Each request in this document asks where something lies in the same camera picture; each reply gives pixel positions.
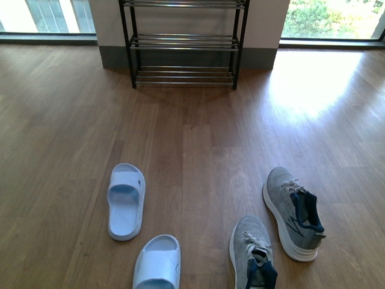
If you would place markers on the floor window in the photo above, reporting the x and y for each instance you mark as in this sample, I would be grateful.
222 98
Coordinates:
334 24
47 22

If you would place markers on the left floor window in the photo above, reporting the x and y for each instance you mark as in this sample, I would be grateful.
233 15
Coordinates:
47 22

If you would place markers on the light blue slide sandal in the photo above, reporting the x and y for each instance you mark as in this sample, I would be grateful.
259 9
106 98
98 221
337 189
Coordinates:
158 264
125 195

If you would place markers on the right floor window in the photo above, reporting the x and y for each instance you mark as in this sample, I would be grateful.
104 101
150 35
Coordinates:
334 24

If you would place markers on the black metal shoe rack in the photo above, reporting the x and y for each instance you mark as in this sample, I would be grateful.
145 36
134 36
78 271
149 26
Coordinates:
184 59

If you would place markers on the grey knit sneaker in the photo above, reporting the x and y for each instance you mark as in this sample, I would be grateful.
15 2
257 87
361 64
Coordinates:
251 254
295 210

